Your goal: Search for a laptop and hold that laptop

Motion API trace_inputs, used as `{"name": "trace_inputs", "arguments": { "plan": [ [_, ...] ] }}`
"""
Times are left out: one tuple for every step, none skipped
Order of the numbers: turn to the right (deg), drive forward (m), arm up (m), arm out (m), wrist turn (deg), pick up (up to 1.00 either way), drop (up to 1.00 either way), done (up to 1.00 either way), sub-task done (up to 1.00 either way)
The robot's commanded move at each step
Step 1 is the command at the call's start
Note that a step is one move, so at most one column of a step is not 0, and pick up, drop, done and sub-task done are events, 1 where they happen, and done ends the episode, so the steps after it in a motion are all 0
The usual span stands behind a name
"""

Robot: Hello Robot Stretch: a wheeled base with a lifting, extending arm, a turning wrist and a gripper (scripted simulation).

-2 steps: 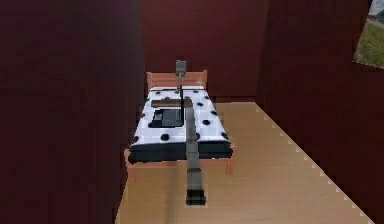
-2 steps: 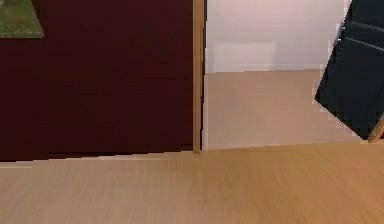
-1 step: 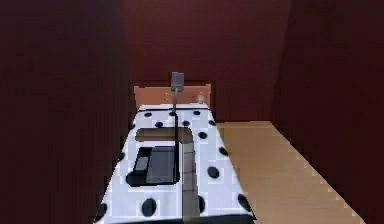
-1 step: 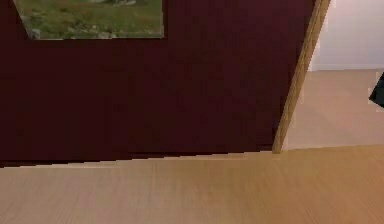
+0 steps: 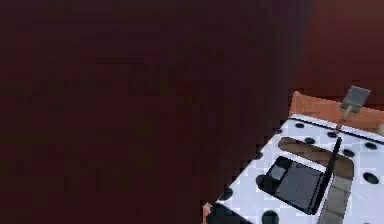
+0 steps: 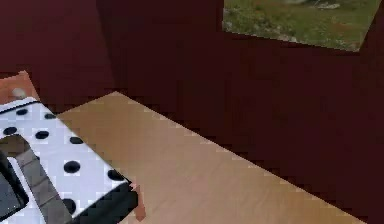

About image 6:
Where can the white black-dotted bed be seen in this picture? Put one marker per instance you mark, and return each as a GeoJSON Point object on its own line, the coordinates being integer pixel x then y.
{"type": "Point", "coordinates": [83, 156]}

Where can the orange wooden side table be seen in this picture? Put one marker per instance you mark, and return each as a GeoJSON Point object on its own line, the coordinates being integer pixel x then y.
{"type": "Point", "coordinates": [15, 81]}

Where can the small grey round object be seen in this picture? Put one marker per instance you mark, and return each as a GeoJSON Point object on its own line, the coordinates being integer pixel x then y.
{"type": "Point", "coordinates": [18, 92]}

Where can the window with green view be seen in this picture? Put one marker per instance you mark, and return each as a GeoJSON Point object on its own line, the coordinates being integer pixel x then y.
{"type": "Point", "coordinates": [293, 23]}

